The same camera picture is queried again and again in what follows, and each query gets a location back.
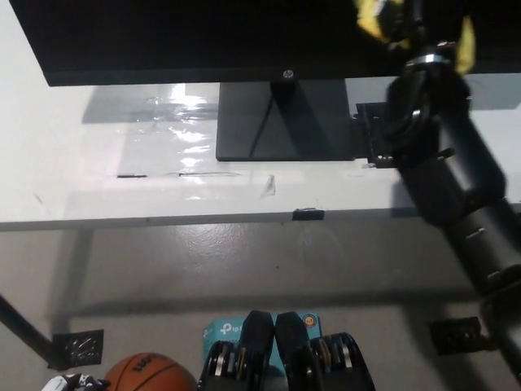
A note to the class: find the yellow microfibre cloth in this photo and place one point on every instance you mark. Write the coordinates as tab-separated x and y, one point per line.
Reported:
466	49

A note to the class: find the small clear tape piece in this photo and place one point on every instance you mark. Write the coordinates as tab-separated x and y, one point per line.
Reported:
268	187

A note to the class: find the orange basketball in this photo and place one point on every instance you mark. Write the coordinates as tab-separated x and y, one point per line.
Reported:
148	374

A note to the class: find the clear plastic sheet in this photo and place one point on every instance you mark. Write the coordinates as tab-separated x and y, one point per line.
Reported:
179	134

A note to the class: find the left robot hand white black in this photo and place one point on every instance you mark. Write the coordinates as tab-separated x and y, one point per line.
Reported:
73	383

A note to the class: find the black HP monitor with stand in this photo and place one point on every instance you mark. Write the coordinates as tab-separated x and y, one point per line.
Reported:
163	36

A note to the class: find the black floor tape patch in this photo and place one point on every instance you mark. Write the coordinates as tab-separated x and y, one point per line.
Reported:
452	336
79	346

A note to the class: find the white desk leg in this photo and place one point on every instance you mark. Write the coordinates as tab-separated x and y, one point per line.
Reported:
79	273

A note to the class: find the small black tape strip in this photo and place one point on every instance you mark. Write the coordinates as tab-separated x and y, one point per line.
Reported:
308	214

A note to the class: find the teal tp-link cardboard box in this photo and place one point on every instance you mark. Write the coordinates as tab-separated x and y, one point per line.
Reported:
221	330

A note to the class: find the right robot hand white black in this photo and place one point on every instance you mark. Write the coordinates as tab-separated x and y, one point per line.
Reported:
419	24

